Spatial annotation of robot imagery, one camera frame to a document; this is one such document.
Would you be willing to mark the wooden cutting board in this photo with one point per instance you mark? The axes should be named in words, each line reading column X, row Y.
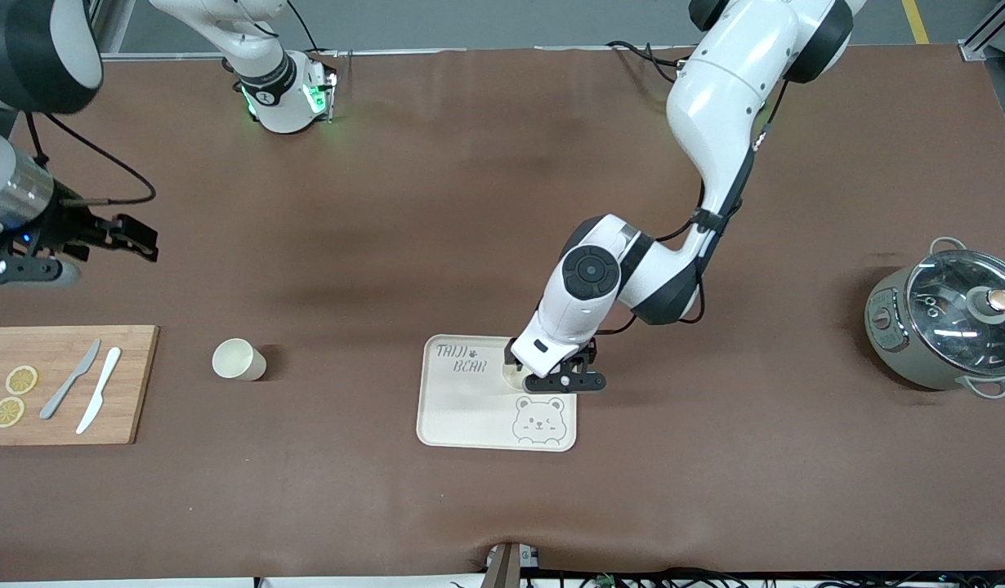
column 135, row 384

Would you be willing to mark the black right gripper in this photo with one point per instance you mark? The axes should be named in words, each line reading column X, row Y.
column 64, row 229

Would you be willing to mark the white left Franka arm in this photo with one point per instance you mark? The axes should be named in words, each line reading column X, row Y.
column 715, row 98

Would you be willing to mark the cream bear print tray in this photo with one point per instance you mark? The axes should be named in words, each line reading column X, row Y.
column 470, row 416

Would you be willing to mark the grey plastic knife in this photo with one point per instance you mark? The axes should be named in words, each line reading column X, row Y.
column 65, row 385

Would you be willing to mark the white IKEA cup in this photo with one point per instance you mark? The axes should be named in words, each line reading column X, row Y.
column 238, row 360
column 512, row 377

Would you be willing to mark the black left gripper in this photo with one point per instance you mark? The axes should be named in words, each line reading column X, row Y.
column 591, row 354

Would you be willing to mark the aluminium frame profile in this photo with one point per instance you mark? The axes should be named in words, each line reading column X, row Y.
column 94, row 24
column 989, row 28

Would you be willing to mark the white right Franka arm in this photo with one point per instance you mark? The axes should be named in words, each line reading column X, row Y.
column 29, row 49

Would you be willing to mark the glass pot lid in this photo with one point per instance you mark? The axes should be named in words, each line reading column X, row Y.
column 952, row 327

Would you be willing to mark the lemon slice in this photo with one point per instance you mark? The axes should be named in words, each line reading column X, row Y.
column 21, row 380
column 7, row 412

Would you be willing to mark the white plastic knife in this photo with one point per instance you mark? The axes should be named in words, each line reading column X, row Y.
column 100, row 392

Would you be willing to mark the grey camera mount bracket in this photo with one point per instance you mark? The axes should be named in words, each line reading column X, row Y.
column 506, row 565

